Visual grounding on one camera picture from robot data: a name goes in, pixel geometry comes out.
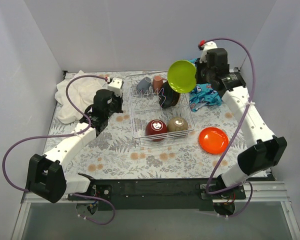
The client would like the lime green plate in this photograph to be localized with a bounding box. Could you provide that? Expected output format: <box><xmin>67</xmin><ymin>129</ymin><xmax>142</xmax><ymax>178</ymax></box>
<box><xmin>167</xmin><ymin>60</ymin><xmax>196</xmax><ymax>94</ymax></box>

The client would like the grey ceramic mug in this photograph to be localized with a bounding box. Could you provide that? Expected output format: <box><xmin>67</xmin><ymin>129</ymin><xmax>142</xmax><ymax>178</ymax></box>
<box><xmin>136</xmin><ymin>76</ymin><xmax>152</xmax><ymax>93</ymax></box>

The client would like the white wire dish rack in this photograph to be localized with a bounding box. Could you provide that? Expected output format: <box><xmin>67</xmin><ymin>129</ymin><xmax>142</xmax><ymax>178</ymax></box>
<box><xmin>124</xmin><ymin>71</ymin><xmax>195</xmax><ymax>146</ymax></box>

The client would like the dark red bowl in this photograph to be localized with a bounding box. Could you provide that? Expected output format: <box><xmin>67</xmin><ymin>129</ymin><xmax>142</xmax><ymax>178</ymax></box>
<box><xmin>145</xmin><ymin>119</ymin><xmax>168</xmax><ymax>136</ymax></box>

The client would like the salmon pink ceramic mug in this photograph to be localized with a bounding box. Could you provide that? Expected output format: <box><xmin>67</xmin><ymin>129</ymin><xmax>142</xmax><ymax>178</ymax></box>
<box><xmin>152</xmin><ymin>75</ymin><xmax>166</xmax><ymax>92</ymax></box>

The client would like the black iridescent plate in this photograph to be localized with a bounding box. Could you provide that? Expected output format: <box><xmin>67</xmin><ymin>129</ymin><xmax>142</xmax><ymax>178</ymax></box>
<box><xmin>159</xmin><ymin>81</ymin><xmax>175</xmax><ymax>109</ymax></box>

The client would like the beige ceramic bowl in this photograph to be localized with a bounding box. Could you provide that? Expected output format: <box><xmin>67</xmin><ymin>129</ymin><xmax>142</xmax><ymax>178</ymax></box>
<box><xmin>167</xmin><ymin>116</ymin><xmax>189</xmax><ymax>132</ymax></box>

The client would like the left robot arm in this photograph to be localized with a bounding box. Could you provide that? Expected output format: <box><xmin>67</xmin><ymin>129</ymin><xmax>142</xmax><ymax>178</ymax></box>
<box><xmin>25</xmin><ymin>89</ymin><xmax>123</xmax><ymax>203</ymax></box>

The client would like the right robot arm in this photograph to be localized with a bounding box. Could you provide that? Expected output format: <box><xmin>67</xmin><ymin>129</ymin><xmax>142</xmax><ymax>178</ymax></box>
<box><xmin>195</xmin><ymin>42</ymin><xmax>288</xmax><ymax>199</ymax></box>

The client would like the white crumpled cloth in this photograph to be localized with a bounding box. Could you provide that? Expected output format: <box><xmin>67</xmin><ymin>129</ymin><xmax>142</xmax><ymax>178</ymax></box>
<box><xmin>55</xmin><ymin>71</ymin><xmax>106</xmax><ymax>124</ymax></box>

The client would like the blue shark print cloth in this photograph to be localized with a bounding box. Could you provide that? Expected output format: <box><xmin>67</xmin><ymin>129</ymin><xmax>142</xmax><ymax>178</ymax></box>
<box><xmin>189</xmin><ymin>58</ymin><xmax>222</xmax><ymax>112</ymax></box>

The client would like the floral patterned table mat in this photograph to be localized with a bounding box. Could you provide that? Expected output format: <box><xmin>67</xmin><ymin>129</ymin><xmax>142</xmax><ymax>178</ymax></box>
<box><xmin>37</xmin><ymin>68</ymin><xmax>269</xmax><ymax>180</ymax></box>

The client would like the orange plate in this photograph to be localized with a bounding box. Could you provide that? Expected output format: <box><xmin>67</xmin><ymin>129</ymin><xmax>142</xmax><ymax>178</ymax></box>
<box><xmin>198</xmin><ymin>127</ymin><xmax>229</xmax><ymax>155</ymax></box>

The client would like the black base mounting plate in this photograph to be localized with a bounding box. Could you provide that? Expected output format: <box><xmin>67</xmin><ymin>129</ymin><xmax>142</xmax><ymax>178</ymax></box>
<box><xmin>67</xmin><ymin>178</ymin><xmax>248</xmax><ymax>211</ymax></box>

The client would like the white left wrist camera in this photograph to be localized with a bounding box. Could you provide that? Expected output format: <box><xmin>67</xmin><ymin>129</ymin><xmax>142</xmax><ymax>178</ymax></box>
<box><xmin>107</xmin><ymin>77</ymin><xmax>124</xmax><ymax>98</ymax></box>

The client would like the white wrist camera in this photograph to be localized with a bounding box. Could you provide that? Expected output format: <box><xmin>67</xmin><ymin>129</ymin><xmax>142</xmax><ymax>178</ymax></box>
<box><xmin>198</xmin><ymin>40</ymin><xmax>218</xmax><ymax>63</ymax></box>
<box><xmin>107</xmin><ymin>77</ymin><xmax>124</xmax><ymax>98</ymax></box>

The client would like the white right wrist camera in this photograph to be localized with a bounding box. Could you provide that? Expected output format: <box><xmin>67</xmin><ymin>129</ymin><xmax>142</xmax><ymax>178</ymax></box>
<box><xmin>198</xmin><ymin>40</ymin><xmax>218</xmax><ymax>63</ymax></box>

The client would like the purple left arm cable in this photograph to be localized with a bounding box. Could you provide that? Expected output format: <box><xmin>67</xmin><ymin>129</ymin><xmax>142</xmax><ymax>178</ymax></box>
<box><xmin>1</xmin><ymin>74</ymin><xmax>116</xmax><ymax>225</ymax></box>

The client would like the aluminium frame rail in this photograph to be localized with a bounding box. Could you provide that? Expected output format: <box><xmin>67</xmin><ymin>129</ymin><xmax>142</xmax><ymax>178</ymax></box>
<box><xmin>12</xmin><ymin>178</ymin><xmax>300</xmax><ymax>240</ymax></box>

